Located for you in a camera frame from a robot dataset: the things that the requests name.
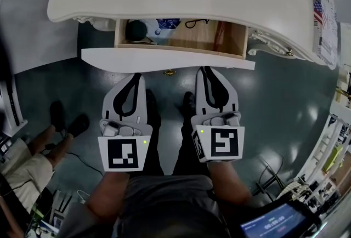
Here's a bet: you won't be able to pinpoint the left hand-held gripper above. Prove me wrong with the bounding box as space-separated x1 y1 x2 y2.
98 72 153 172

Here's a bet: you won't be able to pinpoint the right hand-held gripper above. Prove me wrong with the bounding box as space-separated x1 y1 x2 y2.
191 65 245 163

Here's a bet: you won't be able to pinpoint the large wooden drawer white front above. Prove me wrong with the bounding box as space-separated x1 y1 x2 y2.
81 18 256 76

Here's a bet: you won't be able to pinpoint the person's right forearm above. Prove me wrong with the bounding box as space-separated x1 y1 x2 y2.
207 161 253 206

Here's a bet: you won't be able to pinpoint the person's left forearm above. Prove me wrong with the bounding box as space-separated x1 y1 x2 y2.
84 171 131 218

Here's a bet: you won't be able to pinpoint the person's left black shoe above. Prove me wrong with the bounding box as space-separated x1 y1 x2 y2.
145 88 158 109

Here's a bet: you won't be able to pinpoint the person's black shoe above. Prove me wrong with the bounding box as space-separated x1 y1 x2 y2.
145 88 158 109
67 113 90 138
49 100 66 133
182 91 197 117

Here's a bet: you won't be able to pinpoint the person's right black shoe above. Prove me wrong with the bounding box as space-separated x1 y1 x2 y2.
182 91 197 117

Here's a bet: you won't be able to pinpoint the person's black trousers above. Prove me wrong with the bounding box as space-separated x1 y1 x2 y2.
142 94 205 177

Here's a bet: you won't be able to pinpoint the thin gold hairpin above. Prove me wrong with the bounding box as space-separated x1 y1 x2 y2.
128 40 158 46

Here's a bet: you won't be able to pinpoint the dark green round compact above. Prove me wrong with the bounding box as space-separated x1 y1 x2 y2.
125 20 149 42

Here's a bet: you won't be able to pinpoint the blueberry print face mask packet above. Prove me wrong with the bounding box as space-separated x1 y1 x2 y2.
146 19 182 40

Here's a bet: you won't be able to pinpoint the person's grey shirt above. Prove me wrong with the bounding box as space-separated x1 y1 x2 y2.
57 173 272 238

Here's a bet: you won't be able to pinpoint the white shelf unit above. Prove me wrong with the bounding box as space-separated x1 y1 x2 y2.
0 69 29 133

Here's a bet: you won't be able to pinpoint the black metal stand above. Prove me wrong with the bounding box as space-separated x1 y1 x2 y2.
252 156 286 202

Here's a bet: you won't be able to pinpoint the white shelf rack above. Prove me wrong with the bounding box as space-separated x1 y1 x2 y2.
298 66 351 213

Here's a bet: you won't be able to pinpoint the yellow green box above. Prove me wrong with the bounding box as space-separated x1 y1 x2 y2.
322 144 345 174

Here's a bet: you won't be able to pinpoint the flag cover book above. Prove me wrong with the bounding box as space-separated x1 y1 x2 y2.
311 0 339 67

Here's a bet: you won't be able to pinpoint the black device with blue screen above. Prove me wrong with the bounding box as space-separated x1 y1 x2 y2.
240 198 321 238

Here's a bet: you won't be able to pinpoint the black cord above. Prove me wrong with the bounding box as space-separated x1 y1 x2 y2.
185 19 213 29

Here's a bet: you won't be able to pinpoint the black cable with adapter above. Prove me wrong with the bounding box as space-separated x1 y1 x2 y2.
41 143 104 176

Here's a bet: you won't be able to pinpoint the white wire basket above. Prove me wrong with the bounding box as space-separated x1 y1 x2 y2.
276 179 310 202

